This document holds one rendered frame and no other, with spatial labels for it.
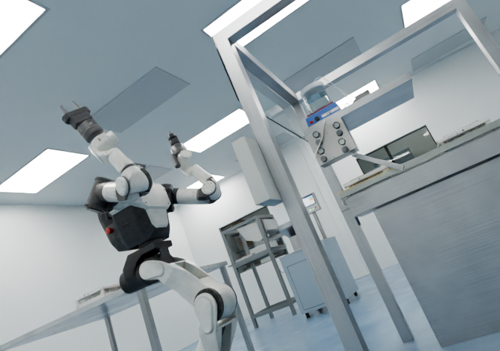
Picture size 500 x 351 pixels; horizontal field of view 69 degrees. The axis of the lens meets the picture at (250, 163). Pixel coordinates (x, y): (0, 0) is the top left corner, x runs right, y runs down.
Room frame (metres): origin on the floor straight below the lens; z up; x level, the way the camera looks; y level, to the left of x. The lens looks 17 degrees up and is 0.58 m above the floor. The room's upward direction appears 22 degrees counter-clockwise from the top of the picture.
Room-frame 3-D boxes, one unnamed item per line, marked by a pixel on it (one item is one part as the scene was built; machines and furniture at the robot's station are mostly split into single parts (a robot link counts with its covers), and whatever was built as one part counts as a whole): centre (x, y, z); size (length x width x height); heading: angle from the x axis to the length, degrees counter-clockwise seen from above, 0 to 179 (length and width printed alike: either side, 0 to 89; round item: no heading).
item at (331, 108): (2.02, -0.52, 1.30); 0.21 x 0.20 x 0.09; 159
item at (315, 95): (2.03, -0.52, 1.44); 0.15 x 0.15 x 0.19
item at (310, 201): (4.83, -0.53, 1.07); 0.23 x 0.10 x 0.62; 68
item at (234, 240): (7.89, 0.56, 1.43); 1.32 x 0.01 x 1.11; 68
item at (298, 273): (4.78, -0.28, 0.38); 0.63 x 0.57 x 0.76; 68
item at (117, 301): (2.97, 1.40, 0.83); 1.50 x 1.10 x 0.04; 70
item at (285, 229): (4.84, -0.26, 0.95); 0.49 x 0.36 x 0.38; 68
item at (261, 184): (1.34, -0.02, 0.95); 0.17 x 0.06 x 0.26; 159
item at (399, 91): (2.01, -0.71, 1.23); 0.62 x 0.38 x 0.04; 69
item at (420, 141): (6.61, -2.55, 1.43); 1.38 x 0.01 x 1.16; 68
